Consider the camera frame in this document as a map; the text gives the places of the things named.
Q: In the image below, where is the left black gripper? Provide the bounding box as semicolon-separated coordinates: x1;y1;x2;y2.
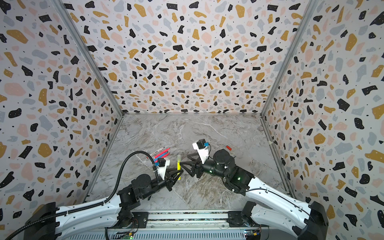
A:
141;167;183;201

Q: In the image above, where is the yellow highlighter pen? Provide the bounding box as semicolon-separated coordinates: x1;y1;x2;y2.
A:
177;155;182;180

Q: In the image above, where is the pink highlighter pen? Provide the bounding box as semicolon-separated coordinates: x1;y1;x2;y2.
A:
155;152;170;163

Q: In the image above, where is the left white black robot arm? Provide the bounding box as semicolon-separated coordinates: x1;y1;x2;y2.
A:
23;169;184;240

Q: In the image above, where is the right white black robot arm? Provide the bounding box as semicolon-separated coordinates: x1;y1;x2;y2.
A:
180;149;329;240

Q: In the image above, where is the red pink marker pen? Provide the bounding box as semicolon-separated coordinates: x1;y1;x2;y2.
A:
155;148;170;159

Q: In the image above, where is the thin white red pen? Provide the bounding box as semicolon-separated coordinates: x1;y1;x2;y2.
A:
151;147;165;158

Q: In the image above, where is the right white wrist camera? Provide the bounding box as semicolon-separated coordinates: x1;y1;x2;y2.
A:
193;139;211;164

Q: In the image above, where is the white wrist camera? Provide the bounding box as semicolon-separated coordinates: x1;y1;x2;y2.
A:
158;158;171;180
193;139;211;164

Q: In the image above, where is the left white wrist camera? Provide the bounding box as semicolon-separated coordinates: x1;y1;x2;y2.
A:
158;158;171;180

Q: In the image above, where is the black corrugated cable conduit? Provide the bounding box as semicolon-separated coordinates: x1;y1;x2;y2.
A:
4;150;158;240

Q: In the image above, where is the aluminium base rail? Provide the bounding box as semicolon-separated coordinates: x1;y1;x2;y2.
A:
65;210;296;240

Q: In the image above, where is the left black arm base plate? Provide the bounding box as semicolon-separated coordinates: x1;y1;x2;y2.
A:
112;211;149;229

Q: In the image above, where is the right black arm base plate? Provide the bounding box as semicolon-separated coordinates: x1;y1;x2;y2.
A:
227;211;248;228

